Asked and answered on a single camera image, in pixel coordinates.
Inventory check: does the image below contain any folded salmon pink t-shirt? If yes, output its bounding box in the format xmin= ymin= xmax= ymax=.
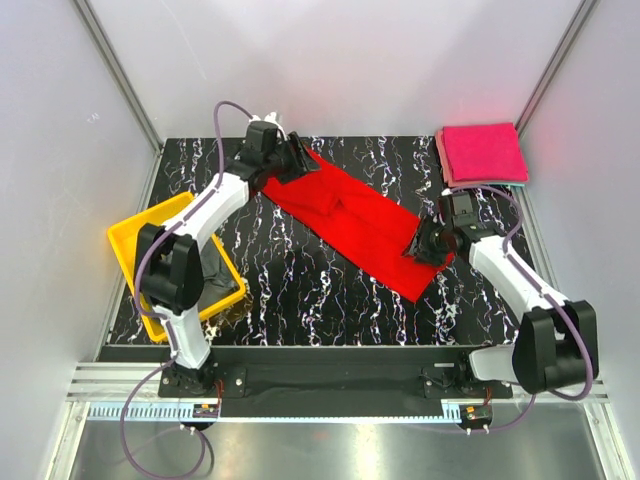
xmin=433 ymin=127 xmax=526 ymax=189

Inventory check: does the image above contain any aluminium corner post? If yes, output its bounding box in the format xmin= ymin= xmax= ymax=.
xmin=515 ymin=0 xmax=600 ymax=138
xmin=71 ymin=0 xmax=164 ymax=155

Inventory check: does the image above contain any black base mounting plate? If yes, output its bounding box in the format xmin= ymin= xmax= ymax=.
xmin=159 ymin=346 xmax=512 ymax=420

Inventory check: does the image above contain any grey t-shirt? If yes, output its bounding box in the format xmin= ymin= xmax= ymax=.
xmin=198 ymin=239 xmax=238 ymax=309

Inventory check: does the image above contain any red t-shirt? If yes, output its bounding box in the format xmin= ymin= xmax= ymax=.
xmin=263 ymin=152 xmax=442 ymax=302

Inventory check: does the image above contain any white slotted cable duct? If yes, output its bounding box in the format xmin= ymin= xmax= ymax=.
xmin=88 ymin=400 xmax=461 ymax=424

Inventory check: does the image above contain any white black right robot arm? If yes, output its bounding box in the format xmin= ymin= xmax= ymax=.
xmin=404 ymin=187 xmax=599 ymax=401

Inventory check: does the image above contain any folded teal t-shirt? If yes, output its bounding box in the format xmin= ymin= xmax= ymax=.
xmin=486 ymin=181 xmax=526 ymax=188

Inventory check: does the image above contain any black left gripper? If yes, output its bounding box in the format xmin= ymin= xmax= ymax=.
xmin=265 ymin=134 xmax=320 ymax=187

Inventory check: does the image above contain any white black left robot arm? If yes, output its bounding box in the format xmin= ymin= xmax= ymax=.
xmin=134 ymin=112 xmax=320 ymax=396

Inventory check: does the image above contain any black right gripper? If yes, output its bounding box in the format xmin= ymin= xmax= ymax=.
xmin=400 ymin=214 xmax=453 ymax=269

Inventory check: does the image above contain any right aluminium corner post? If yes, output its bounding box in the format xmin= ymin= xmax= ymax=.
xmin=515 ymin=0 xmax=600 ymax=138

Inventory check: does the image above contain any left aluminium corner post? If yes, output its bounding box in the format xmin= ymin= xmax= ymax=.
xmin=71 ymin=0 xmax=164 ymax=155

